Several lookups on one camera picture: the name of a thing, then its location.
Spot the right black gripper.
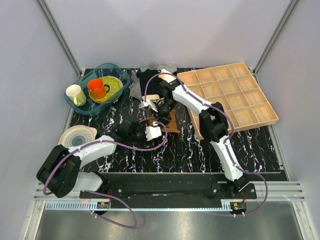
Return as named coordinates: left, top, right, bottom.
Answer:
left=151, top=99, right=178, bottom=130

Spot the striped grey underwear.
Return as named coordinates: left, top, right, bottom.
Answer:
left=129, top=62, right=177, bottom=102

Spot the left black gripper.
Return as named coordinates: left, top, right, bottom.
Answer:
left=127, top=120, right=155, bottom=150

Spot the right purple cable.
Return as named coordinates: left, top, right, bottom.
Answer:
left=143, top=72, right=270, bottom=218

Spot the purple cable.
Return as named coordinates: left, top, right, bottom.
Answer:
left=43, top=122, right=169, bottom=229
left=143, top=72, right=270, bottom=218

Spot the cream yellow mug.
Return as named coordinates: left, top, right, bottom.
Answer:
left=65, top=84, right=87, bottom=107

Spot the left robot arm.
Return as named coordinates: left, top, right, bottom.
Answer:
left=36, top=120, right=150, bottom=198

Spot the yellow-green dotted plate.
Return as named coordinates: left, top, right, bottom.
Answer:
left=88, top=76, right=123, bottom=104

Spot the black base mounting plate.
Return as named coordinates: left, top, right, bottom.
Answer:
left=76, top=171, right=257, bottom=210

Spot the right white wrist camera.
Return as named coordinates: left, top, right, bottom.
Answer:
left=141, top=99, right=158, bottom=113

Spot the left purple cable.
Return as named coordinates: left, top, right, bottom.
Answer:
left=43, top=122, right=169, bottom=229

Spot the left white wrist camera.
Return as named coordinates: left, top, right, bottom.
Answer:
left=145, top=121, right=162, bottom=141

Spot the orange mug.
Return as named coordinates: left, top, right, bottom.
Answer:
left=87, top=78, right=110, bottom=99

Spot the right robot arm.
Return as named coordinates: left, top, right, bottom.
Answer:
left=154, top=79, right=249, bottom=199

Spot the brown boxer underwear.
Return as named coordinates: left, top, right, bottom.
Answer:
left=139, top=109, right=181, bottom=134

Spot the aluminium front rail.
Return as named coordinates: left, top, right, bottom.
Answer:
left=33, top=182, right=305, bottom=212

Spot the wooden compartment tray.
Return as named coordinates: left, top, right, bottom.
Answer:
left=177, top=62, right=279, bottom=133

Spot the cream white underwear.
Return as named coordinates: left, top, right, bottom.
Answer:
left=157, top=69, right=181, bottom=89

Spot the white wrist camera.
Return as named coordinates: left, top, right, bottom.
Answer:
left=145, top=121, right=162, bottom=141
left=141, top=99, right=158, bottom=113

